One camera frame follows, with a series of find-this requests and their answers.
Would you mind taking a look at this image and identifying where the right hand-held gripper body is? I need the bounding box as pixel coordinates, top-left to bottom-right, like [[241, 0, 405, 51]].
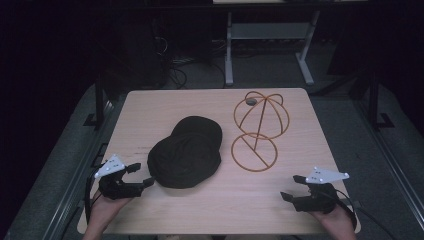
[[293, 166, 350, 214]]

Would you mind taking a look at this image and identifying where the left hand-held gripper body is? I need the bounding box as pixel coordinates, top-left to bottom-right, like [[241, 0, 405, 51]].
[[94, 154, 144, 200]]

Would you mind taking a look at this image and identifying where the black cloth hat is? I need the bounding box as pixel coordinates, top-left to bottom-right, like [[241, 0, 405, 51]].
[[147, 115, 223, 190]]

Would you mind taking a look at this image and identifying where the brown wire hat stand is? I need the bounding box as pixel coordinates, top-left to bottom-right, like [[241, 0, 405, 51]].
[[230, 91, 290, 173]]

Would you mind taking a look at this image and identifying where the person's left hand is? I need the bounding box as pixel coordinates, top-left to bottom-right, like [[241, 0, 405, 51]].
[[87, 192, 133, 233]]

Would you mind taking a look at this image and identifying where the person's right hand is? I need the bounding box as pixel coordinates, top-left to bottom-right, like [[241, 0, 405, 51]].
[[309, 205, 357, 235]]

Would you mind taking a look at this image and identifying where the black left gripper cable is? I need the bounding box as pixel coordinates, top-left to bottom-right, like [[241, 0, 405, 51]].
[[84, 175, 101, 225]]

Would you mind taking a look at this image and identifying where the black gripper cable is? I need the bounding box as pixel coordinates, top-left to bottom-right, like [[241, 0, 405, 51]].
[[84, 175, 101, 225], [335, 189, 398, 240]]

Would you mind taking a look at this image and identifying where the grey aluminium rail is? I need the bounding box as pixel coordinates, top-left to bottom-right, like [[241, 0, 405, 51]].
[[42, 99, 128, 240], [353, 99, 424, 231]]

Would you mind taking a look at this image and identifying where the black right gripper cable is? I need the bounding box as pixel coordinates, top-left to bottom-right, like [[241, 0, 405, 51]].
[[335, 189, 398, 240]]

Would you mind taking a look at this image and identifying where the black metal post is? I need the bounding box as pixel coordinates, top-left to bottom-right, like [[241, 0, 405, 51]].
[[83, 75, 105, 130], [368, 71, 395, 131]]

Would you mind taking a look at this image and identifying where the bundle of black floor cables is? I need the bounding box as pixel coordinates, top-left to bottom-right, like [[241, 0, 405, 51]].
[[156, 34, 228, 90]]

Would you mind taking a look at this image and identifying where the grey metal desk frame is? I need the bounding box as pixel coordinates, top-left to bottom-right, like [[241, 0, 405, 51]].
[[224, 9, 321, 87]]

